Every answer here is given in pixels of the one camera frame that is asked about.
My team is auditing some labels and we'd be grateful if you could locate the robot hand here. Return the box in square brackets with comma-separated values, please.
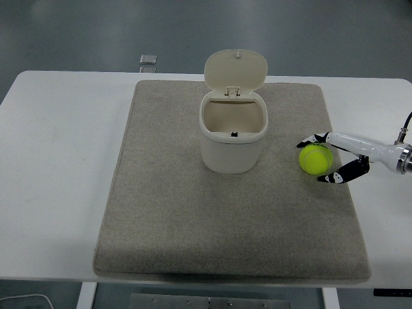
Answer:
[296, 131, 404, 185]

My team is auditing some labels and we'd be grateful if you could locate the yellow-green tennis ball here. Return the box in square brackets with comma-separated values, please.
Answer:
[298, 144, 333, 175]

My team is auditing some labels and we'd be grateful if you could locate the cream lidded bin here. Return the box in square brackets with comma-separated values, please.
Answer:
[198, 49, 269, 174]

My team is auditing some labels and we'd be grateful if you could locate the beige fabric mat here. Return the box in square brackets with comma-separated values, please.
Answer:
[93, 79, 372, 285]

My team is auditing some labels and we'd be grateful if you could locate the black table control panel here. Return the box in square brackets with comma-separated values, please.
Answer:
[373, 288, 412, 297]

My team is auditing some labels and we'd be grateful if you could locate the grey metal plate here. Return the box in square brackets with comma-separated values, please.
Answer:
[129, 292, 292, 309]

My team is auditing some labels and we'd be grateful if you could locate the white table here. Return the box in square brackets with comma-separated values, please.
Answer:
[0, 70, 412, 309]

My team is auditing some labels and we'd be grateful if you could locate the white cable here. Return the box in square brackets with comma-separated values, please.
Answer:
[0, 293, 54, 309]

